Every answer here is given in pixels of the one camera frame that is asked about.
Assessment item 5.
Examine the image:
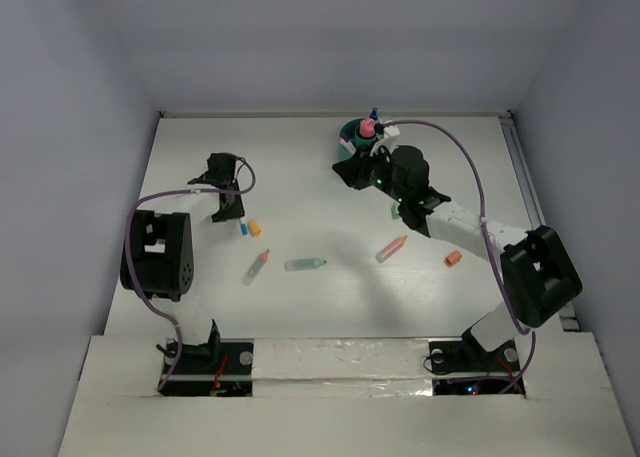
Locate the white foil front board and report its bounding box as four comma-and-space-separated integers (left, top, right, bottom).
251, 338, 433, 399

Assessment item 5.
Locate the yellow orange eraser cap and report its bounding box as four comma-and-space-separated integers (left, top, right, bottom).
247, 219, 262, 237

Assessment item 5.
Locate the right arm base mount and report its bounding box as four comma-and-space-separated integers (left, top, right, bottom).
422, 319, 530, 396

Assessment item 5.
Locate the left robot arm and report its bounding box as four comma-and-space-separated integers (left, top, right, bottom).
120, 152, 256, 372

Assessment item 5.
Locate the green pencil shaped case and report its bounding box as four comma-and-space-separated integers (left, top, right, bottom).
284, 257, 327, 272

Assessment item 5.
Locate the orange eraser cap right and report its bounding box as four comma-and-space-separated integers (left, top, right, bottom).
444, 250, 462, 267

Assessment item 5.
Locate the orange pencil shaped case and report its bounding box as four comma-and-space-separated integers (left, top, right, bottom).
375, 235, 408, 263

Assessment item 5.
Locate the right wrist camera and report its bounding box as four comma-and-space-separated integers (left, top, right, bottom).
369, 123, 400, 157

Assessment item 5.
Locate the pink capped bottle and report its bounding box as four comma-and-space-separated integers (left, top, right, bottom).
357, 118, 378, 140

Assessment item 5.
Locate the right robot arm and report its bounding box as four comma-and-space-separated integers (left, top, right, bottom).
332, 146, 583, 369

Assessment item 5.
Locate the teal round pen holder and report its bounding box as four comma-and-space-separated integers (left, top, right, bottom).
338, 118, 377, 161

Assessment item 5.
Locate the clear orange tip pencil case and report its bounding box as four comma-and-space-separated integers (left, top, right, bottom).
242, 249, 270, 286

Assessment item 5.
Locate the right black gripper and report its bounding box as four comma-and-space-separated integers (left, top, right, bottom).
333, 139, 408, 203

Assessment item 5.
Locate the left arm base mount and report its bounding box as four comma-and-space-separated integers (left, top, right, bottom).
156, 321, 254, 397

